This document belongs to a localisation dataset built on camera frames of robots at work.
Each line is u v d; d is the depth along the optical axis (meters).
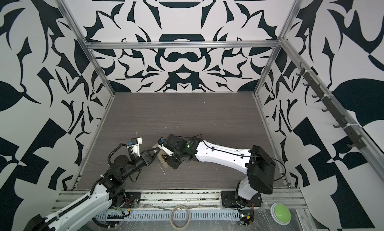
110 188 0.59
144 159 0.69
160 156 0.76
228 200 0.73
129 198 0.75
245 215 0.72
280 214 0.70
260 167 0.42
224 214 0.71
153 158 0.72
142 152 0.70
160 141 0.68
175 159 0.64
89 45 0.93
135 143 0.72
